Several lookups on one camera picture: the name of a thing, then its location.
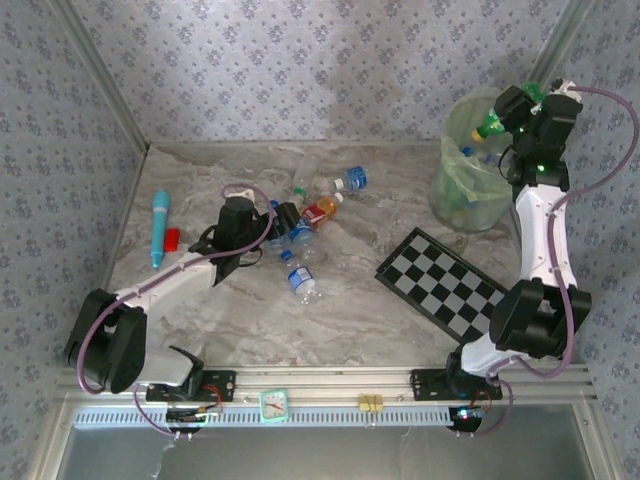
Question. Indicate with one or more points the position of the aluminium mounting rail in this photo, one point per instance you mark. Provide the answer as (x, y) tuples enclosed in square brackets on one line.
[(330, 387)]

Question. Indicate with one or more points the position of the aluminium frame post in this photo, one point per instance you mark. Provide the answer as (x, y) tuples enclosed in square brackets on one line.
[(100, 75), (565, 35)]

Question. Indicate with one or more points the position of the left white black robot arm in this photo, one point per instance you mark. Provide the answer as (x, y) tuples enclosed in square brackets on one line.
[(165, 285)]

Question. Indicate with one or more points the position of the black and grey chessboard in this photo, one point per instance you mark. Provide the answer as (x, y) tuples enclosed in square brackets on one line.
[(435, 280)]

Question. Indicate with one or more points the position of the green plastic bin liner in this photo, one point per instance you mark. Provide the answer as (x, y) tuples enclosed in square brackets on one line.
[(457, 165)]

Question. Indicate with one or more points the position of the small blue-label bottle, white cap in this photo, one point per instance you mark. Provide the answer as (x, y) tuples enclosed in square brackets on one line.
[(356, 178)]

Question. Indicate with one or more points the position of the orange bottle, red label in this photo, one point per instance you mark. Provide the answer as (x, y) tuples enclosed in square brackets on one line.
[(322, 210)]

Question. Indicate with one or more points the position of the green mesh bin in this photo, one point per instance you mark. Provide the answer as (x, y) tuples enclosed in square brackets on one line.
[(475, 220)]

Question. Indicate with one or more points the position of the small green square clock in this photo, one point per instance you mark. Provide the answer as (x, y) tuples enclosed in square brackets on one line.
[(274, 406)]

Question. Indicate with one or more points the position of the small red box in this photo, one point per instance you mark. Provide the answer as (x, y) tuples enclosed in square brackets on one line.
[(172, 240)]

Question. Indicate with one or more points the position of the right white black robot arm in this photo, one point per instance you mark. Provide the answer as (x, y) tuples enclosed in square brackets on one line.
[(542, 240)]

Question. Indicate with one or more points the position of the blue toy marker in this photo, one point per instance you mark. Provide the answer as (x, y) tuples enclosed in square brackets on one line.
[(161, 220)]

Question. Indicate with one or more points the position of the blue-label water bottle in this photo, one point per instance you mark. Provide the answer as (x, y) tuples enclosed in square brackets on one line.
[(301, 236), (300, 280), (492, 159), (274, 245)]

